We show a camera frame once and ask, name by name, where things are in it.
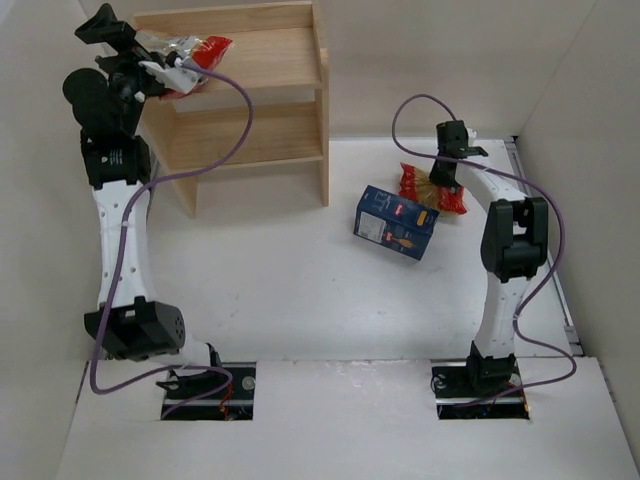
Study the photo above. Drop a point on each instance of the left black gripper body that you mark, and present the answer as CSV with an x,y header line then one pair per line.
x,y
120,60

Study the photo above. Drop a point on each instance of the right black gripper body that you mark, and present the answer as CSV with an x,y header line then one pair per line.
x,y
447,163

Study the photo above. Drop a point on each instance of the red pasta bag front side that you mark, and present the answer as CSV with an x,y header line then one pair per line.
x,y
415,185

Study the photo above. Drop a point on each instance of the red pasta bag label side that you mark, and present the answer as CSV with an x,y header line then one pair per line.
x,y
205,52

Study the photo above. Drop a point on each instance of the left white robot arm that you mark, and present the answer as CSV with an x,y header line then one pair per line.
x,y
129,322

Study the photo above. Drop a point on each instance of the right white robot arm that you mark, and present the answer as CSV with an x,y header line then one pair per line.
x,y
514,245

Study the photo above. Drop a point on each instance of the blue Barilla pasta box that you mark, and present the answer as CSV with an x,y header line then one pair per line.
x,y
395,223

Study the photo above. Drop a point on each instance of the wooden two-tier shelf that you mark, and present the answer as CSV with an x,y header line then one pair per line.
x,y
280,56

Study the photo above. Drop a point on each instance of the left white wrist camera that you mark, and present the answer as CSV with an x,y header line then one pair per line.
x,y
176,79

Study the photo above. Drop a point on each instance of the right aluminium rail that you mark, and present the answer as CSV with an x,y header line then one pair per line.
x,y
547,317

